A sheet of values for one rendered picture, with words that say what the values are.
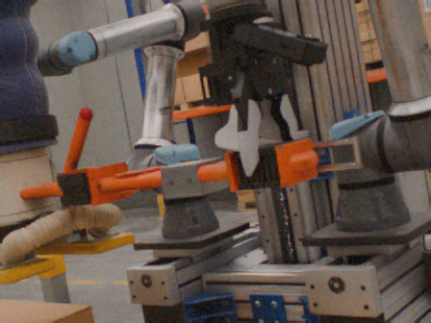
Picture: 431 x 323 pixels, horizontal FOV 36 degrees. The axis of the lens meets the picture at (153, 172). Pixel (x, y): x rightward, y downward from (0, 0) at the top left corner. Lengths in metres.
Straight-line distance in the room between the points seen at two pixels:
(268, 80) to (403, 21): 0.50
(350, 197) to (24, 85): 0.69
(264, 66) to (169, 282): 0.82
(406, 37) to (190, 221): 0.70
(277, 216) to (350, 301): 0.41
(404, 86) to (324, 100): 0.33
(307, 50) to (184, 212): 0.94
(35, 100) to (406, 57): 0.68
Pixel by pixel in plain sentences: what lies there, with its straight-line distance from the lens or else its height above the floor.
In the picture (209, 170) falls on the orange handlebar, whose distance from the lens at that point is 0.87.
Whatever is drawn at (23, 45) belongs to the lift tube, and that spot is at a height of 1.50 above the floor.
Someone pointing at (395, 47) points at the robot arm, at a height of 1.38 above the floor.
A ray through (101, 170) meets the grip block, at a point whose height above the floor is 1.26.
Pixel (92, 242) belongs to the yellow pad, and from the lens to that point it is 1.21.
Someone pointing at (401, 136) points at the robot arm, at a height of 1.22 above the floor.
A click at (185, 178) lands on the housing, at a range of 0.90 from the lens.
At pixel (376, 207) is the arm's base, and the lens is 1.40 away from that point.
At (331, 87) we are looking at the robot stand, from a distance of 1.65.
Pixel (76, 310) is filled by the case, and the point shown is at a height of 0.95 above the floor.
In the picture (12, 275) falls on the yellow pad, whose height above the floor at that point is 1.13.
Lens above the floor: 1.30
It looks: 3 degrees down
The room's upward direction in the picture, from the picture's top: 10 degrees counter-clockwise
